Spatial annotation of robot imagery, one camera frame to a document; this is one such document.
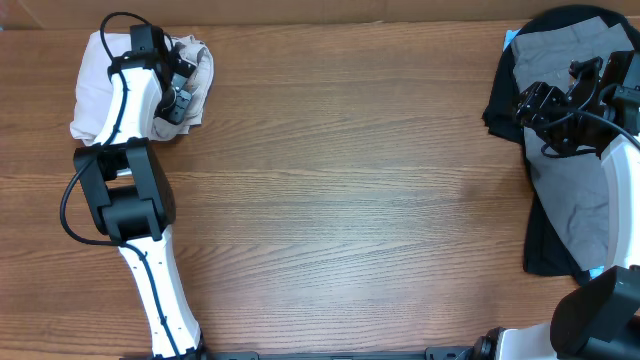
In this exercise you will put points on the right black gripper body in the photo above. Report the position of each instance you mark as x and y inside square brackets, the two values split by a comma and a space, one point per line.
[531, 105]

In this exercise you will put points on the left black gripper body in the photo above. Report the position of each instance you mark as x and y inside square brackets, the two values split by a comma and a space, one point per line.
[173, 106]

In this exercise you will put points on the beige khaki shorts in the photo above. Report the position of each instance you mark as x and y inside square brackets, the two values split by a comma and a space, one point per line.
[94, 91]

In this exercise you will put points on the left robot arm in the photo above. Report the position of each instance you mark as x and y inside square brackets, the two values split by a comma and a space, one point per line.
[129, 196]

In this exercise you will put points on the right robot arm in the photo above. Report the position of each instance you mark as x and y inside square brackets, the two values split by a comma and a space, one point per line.
[599, 114]

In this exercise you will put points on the grey shorts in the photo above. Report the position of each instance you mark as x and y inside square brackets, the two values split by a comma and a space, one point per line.
[573, 191]

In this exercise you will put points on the black garment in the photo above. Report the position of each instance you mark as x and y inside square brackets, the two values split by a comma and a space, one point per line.
[544, 255]

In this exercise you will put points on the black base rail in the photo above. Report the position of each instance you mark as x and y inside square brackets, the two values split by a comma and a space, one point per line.
[430, 353]

